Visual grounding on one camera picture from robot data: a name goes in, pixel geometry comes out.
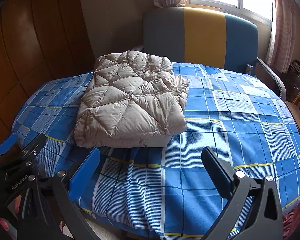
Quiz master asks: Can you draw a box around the beige quilted down jacket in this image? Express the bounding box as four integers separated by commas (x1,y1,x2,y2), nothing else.
74,50,190,148

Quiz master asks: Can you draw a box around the pink cloth at edge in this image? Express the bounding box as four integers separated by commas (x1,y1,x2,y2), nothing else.
283,203,300,239

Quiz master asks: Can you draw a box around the blue plaid bed sheet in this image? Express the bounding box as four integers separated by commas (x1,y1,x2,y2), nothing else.
12,63,300,239

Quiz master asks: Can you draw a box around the brown wooden wardrobe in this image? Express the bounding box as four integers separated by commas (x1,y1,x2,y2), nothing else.
0,0,95,142

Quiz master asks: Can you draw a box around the cluttered dark side table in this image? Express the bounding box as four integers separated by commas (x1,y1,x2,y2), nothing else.
283,60,300,102

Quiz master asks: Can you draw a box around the pink right curtain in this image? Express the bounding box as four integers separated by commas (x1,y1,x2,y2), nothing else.
266,0,297,74

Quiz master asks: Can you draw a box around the grey yellow teal headboard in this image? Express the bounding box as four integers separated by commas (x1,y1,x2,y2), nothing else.
142,7,258,75

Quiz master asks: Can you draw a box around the grey bed side rail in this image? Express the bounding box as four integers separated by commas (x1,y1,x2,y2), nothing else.
244,56,288,102

